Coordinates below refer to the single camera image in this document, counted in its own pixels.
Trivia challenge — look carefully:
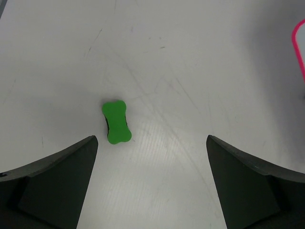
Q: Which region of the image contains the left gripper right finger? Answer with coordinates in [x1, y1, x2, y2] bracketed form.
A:
[206, 135, 305, 229]

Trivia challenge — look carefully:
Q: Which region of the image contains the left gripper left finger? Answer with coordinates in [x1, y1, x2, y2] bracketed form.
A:
[0, 135, 98, 229]

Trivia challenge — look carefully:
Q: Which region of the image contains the pink framed whiteboard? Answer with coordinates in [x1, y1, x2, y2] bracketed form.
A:
[291, 19, 305, 79]

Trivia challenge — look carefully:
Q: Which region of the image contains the green bone-shaped eraser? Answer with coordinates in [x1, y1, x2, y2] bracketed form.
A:
[102, 100, 132, 145]

